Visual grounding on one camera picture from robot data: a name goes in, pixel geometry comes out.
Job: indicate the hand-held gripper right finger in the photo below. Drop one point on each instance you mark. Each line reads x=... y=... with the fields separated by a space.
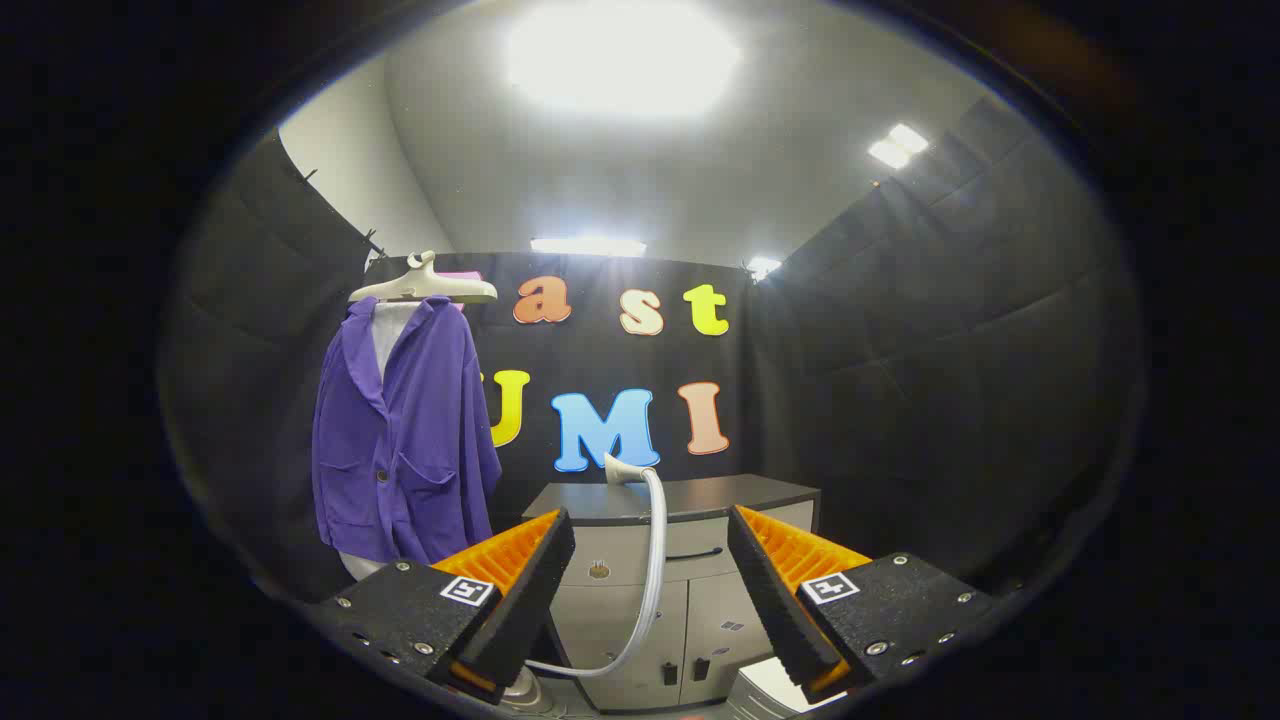
x=780 y=600

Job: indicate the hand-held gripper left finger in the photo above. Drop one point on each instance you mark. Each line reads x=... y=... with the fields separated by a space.
x=525 y=590

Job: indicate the purple jacket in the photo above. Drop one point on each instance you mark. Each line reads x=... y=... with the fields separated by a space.
x=420 y=440

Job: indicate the white garment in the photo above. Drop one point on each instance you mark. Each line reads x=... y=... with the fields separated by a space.
x=390 y=330

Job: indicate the grey steamer base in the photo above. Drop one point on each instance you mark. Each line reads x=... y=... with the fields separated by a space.
x=522 y=692

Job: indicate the white clothes hanger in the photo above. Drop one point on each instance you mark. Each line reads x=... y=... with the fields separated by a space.
x=430 y=288

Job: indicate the white flat board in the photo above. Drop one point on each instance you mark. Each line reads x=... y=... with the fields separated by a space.
x=780 y=690

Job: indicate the grey cabinet with dark top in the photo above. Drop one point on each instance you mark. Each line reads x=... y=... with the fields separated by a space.
x=620 y=560

